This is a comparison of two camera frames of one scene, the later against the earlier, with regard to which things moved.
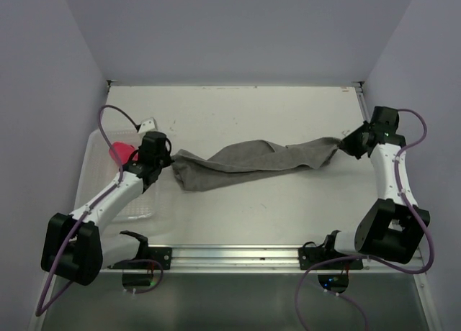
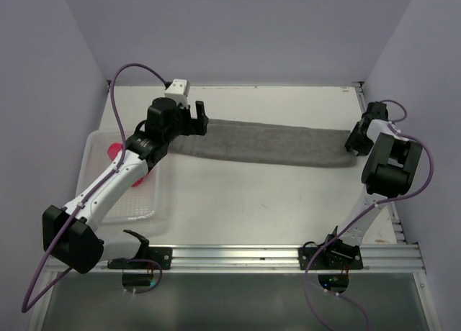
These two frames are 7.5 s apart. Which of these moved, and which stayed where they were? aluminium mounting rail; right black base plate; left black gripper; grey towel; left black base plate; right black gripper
Moved: grey towel; left black gripper
Stayed: left black base plate; right black gripper; aluminium mounting rail; right black base plate
